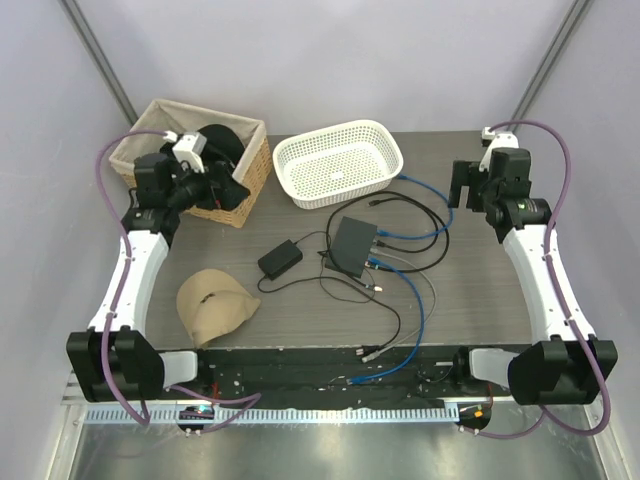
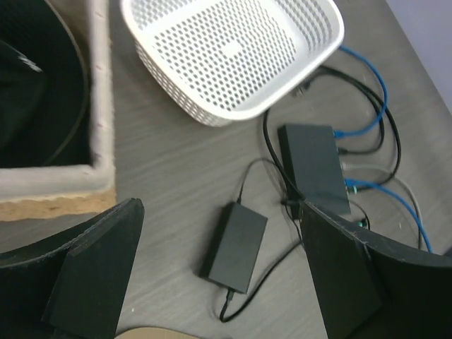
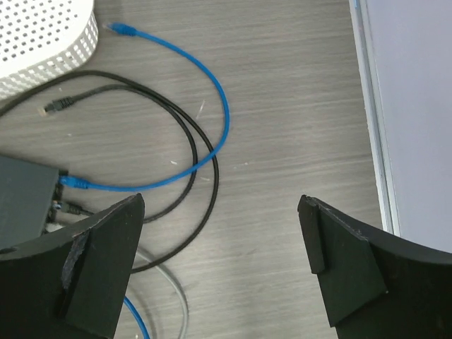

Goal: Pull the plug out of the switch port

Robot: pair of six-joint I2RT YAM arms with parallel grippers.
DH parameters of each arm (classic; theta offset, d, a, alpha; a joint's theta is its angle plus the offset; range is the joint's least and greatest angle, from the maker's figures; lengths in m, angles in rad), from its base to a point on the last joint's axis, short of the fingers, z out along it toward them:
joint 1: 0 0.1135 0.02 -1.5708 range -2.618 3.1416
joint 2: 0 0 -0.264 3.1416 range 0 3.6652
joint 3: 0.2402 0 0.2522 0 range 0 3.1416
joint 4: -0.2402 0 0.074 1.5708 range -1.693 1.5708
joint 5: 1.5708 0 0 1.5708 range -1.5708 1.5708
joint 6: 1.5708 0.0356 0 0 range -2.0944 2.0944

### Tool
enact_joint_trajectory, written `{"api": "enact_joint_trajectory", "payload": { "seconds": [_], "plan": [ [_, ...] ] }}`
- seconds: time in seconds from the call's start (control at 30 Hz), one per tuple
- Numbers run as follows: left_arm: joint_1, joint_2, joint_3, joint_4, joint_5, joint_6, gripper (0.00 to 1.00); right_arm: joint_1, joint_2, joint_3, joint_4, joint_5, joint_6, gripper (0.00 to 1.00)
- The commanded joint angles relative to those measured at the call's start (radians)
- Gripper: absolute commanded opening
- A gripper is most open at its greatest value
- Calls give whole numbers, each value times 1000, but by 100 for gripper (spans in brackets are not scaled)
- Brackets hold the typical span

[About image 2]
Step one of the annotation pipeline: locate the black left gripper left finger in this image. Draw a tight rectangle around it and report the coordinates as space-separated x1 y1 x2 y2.
1 198 145 338

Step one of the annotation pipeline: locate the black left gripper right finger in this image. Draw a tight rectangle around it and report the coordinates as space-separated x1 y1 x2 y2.
301 202 451 338

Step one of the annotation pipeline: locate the black ethernet cable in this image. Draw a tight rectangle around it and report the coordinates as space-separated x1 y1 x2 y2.
262 66 403 198

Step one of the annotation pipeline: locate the black network switch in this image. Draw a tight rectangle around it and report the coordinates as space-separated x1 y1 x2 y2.
278 124 350 219

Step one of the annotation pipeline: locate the beige cap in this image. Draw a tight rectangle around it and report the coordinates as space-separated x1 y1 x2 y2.
115 327 193 339

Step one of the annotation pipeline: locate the wicker basket with liner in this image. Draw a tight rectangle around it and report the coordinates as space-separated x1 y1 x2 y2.
1 1 116 221

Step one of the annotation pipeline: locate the black power adapter brick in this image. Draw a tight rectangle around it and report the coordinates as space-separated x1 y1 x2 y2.
199 202 268 294

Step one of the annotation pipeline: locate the white perforated plastic basket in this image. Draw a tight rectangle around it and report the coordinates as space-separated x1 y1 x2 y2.
120 0 345 127

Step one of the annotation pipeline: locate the grey ethernet cable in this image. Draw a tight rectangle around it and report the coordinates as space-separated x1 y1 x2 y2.
341 162 423 250

